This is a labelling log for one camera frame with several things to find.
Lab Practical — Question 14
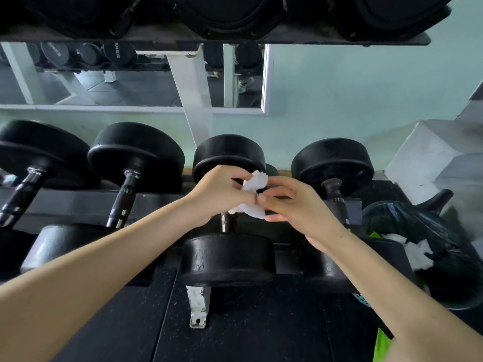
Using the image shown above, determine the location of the black kettlebell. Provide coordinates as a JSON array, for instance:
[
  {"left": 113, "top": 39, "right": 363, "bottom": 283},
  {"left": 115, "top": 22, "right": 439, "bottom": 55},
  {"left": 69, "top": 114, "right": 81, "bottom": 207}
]
[{"left": 415, "top": 189, "right": 453, "bottom": 215}]

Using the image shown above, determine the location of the person's right hand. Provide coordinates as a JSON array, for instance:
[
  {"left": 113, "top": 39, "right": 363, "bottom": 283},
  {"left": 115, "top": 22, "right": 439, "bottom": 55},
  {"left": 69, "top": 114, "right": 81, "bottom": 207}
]
[{"left": 256, "top": 176, "right": 348, "bottom": 253}]

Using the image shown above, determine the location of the black dumbbell rack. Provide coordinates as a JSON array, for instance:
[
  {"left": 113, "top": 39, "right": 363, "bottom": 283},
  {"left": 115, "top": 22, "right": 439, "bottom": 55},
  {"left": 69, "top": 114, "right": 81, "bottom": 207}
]
[{"left": 0, "top": 0, "right": 433, "bottom": 295}]

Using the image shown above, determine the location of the person's left hand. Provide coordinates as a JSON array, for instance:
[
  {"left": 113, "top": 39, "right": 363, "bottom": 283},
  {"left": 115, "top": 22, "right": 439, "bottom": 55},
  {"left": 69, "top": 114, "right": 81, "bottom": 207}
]
[{"left": 185, "top": 164, "right": 265, "bottom": 227}]

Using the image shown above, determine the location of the green wet wipes pack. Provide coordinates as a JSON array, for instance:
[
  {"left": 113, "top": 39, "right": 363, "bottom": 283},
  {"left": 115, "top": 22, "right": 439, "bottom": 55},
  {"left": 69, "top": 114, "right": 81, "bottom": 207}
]
[{"left": 372, "top": 327, "right": 393, "bottom": 362}]

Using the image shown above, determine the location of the person's right forearm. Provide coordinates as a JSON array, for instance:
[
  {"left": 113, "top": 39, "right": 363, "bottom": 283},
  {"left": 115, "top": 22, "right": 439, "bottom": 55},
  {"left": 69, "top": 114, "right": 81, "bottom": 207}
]
[{"left": 313, "top": 229, "right": 483, "bottom": 362}]

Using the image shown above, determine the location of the black dumbbell white lettering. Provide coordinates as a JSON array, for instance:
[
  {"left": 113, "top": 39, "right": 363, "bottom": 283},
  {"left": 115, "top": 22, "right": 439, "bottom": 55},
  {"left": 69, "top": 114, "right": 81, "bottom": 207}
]
[{"left": 180, "top": 134, "right": 276, "bottom": 288}]

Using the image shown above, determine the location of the person's left forearm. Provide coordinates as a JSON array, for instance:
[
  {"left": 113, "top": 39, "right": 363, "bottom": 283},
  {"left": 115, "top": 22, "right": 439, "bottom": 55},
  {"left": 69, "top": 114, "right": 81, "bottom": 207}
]
[{"left": 0, "top": 196, "right": 204, "bottom": 362}]

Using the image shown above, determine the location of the white wet wipe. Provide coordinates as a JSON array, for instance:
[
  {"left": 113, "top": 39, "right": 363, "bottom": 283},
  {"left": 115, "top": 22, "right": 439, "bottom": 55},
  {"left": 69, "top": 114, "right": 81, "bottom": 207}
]
[{"left": 228, "top": 170, "right": 269, "bottom": 220}]

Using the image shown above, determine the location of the white metal rack leg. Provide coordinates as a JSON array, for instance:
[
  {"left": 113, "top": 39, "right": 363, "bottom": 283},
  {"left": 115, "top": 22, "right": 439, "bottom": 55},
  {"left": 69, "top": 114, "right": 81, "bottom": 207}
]
[{"left": 166, "top": 44, "right": 214, "bottom": 329}]

